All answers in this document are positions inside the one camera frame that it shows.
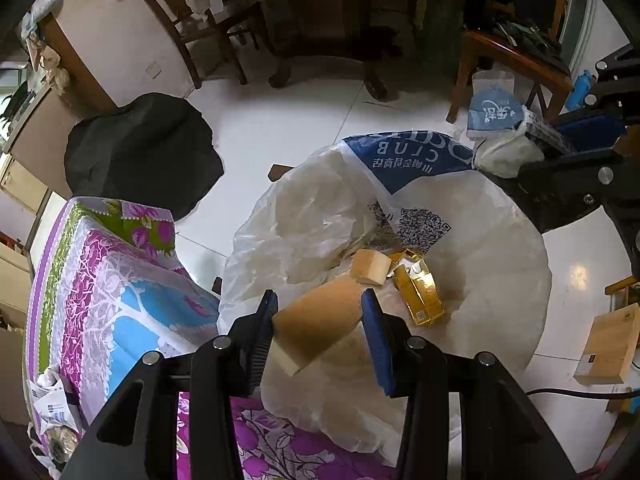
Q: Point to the dark wooden chair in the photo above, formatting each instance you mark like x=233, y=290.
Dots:
x=200, y=25

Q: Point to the floral printed tablecloth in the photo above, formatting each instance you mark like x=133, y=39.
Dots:
x=100, y=280

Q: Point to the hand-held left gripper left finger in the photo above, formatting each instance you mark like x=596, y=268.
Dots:
x=267, y=319

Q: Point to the wall socket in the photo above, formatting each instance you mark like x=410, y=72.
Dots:
x=152, y=68

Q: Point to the yellow carton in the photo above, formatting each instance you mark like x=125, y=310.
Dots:
x=407, y=256
x=419, y=294

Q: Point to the large white plastic bag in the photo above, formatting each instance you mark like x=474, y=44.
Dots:
x=480, y=270

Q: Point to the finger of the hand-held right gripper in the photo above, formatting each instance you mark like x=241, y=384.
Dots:
x=560, y=185
x=592, y=129

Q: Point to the brown cardboard block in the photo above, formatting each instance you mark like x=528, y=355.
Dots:
x=320, y=321

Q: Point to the blue water bottle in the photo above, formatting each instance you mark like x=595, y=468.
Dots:
x=580, y=91

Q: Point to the brown cardboard scrap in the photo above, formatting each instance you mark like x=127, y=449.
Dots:
x=278, y=173

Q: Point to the light wooden box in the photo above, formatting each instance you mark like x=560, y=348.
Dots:
x=607, y=345

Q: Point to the wooden chair with clothes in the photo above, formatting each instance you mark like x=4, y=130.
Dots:
x=500, y=52

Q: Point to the crumpled white packet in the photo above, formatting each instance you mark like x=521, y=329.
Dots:
x=50, y=400

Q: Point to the dark wooden table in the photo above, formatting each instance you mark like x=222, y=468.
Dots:
x=310, y=20

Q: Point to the black bag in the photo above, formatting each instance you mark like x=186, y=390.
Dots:
x=145, y=155

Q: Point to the white and blue paper bag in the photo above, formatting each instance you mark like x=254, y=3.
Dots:
x=492, y=110

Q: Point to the beige refrigerator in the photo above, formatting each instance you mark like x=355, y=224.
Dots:
x=35, y=140

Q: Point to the yellow wooden stool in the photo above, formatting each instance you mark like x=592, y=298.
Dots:
x=622, y=287

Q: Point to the hanging plastic bags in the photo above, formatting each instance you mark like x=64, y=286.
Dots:
x=47, y=55

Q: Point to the small tan box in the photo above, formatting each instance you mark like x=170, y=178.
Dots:
x=370, y=266

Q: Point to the dark clothes pile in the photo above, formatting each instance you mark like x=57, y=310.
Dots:
x=530, y=35

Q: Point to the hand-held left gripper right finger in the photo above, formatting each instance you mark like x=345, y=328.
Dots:
x=374, y=342

